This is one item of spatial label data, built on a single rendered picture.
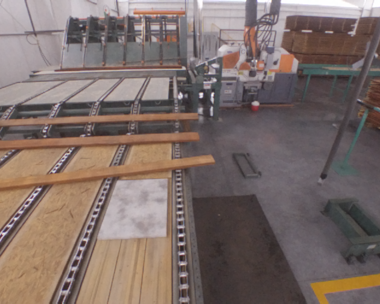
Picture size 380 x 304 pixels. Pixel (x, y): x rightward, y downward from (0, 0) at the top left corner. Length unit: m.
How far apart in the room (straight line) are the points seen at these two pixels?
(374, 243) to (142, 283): 2.26
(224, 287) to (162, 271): 0.97
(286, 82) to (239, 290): 6.13
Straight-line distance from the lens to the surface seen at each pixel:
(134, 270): 1.40
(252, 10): 6.84
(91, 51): 8.02
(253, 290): 2.26
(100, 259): 1.49
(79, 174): 2.14
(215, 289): 2.21
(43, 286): 1.52
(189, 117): 3.00
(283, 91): 7.28
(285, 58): 6.84
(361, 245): 2.69
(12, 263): 1.72
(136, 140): 2.53
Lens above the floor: 2.00
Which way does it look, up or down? 31 degrees down
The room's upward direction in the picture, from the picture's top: straight up
